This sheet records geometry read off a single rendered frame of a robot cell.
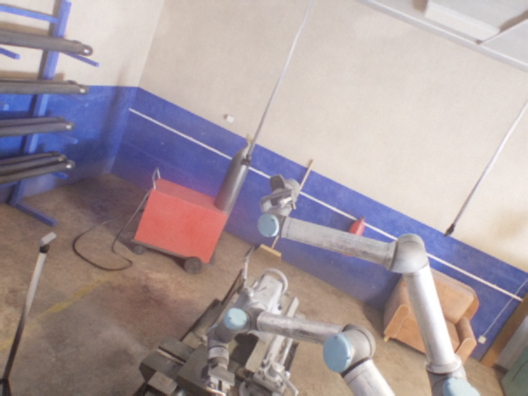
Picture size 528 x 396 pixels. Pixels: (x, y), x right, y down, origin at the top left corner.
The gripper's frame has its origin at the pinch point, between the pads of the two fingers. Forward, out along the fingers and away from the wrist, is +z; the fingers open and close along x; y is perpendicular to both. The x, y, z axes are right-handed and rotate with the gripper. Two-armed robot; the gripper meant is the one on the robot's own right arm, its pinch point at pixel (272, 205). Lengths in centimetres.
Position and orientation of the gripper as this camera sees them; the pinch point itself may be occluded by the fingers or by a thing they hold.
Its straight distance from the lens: 173.0
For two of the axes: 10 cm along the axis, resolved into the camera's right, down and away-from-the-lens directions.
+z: -2.4, 2.2, -9.4
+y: 2.9, 9.5, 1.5
